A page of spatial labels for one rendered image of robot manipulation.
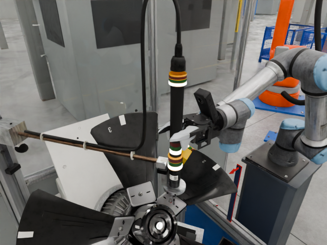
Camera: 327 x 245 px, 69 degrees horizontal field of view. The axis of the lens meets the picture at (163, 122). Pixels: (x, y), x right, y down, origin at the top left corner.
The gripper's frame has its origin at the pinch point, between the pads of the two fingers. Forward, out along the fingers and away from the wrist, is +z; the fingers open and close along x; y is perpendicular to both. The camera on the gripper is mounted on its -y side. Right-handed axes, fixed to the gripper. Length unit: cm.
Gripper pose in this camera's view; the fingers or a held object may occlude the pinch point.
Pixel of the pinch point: (167, 132)
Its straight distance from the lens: 62.8
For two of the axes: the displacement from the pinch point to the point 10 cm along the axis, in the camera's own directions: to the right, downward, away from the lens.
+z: -7.9, 2.8, -5.4
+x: -6.1, -3.9, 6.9
